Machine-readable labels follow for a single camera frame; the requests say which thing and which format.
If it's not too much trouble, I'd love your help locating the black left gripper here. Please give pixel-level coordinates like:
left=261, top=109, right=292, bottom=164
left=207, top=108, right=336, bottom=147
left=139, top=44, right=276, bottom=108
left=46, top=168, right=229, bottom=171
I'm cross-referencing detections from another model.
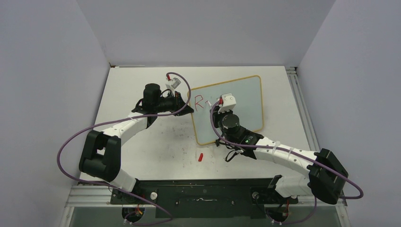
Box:
left=154, top=91, right=193, bottom=116

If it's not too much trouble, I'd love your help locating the yellow-framed whiteboard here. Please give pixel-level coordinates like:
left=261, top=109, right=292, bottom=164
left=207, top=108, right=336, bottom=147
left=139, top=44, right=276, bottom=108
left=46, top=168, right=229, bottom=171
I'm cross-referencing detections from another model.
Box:
left=189, top=75, right=264, bottom=146

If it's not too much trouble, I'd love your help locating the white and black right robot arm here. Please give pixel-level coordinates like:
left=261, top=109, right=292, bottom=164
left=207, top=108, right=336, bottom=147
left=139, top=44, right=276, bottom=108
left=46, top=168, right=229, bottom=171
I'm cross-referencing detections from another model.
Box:
left=211, top=106, right=349, bottom=204

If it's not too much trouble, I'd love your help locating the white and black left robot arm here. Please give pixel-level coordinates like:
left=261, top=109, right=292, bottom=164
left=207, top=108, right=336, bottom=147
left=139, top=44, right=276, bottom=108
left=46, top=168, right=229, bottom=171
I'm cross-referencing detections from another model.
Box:
left=78, top=83, right=194, bottom=204

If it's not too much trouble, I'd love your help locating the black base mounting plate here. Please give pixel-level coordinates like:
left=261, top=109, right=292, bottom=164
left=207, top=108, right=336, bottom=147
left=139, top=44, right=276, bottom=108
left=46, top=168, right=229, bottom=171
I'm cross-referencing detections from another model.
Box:
left=106, top=178, right=298, bottom=219

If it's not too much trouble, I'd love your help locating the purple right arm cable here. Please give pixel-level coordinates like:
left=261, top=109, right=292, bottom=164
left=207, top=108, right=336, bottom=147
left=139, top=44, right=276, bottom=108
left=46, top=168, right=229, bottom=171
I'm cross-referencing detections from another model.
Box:
left=209, top=102, right=364, bottom=200

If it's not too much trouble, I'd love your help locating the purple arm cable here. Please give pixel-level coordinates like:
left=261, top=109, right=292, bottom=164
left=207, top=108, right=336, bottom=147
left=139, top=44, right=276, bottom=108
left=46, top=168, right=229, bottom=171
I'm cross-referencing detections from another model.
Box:
left=209, top=102, right=364, bottom=200
left=57, top=72, right=192, bottom=226

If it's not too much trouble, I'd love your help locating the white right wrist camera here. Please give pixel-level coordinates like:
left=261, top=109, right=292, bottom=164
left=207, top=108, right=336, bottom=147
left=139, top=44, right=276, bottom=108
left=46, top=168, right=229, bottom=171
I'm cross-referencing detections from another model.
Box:
left=217, top=93, right=236, bottom=113

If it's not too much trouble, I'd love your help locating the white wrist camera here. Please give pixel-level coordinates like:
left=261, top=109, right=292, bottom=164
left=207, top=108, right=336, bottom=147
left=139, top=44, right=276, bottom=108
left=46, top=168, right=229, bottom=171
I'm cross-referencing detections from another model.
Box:
left=217, top=93, right=236, bottom=113
left=166, top=78, right=181, bottom=93

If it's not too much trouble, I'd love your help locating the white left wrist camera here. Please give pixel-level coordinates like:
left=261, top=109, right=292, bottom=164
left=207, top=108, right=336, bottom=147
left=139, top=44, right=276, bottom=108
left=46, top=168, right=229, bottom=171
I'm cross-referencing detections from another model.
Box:
left=166, top=78, right=181, bottom=93

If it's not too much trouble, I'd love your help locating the aluminium frame rail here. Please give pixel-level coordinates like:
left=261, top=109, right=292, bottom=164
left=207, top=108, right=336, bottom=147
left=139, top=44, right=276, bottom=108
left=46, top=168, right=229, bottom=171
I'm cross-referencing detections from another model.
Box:
left=285, top=67, right=321, bottom=151

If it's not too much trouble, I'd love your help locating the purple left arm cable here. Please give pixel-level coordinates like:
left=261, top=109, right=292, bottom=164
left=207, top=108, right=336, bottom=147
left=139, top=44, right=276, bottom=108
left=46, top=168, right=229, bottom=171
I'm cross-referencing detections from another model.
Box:
left=57, top=72, right=192, bottom=226

